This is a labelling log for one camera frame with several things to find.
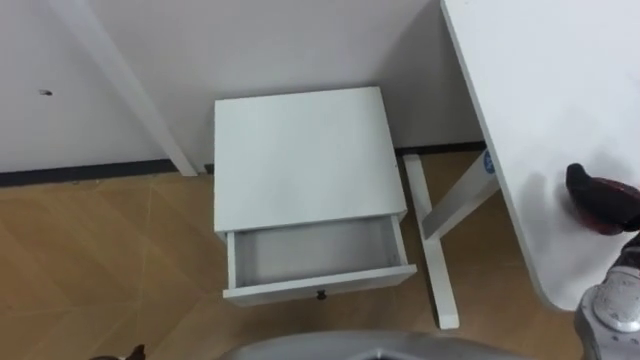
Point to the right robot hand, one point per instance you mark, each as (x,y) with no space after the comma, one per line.
(580,184)

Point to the white nightstand drawer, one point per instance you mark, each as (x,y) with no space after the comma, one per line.
(320,285)

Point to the white nightstand cabinet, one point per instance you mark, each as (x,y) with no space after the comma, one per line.
(305,160)

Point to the robot body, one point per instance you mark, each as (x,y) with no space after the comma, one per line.
(370,347)

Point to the white upright post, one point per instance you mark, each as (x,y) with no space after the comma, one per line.
(135,100)

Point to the dark red small object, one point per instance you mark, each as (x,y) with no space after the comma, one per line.
(606,229)

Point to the white desk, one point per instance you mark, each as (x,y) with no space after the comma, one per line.
(550,90)

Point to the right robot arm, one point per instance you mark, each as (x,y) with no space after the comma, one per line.
(612,310)

